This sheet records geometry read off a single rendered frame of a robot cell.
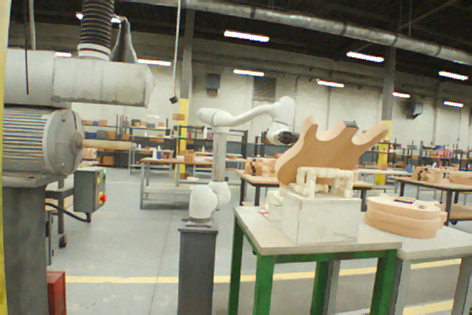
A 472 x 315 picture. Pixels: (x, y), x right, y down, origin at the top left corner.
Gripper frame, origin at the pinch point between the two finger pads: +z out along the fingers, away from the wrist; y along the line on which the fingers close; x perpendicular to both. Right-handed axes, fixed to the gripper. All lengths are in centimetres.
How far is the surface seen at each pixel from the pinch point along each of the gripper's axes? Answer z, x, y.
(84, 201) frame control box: -8, -36, 99
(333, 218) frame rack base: 30.8, -27.3, -2.2
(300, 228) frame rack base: 31.5, -30.7, 11.3
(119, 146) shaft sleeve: 10, -7, 79
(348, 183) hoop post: 28.1, -13.9, -8.5
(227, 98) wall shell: -1103, 131, -133
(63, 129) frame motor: 17, -1, 97
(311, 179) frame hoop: 28.8, -13.0, 8.1
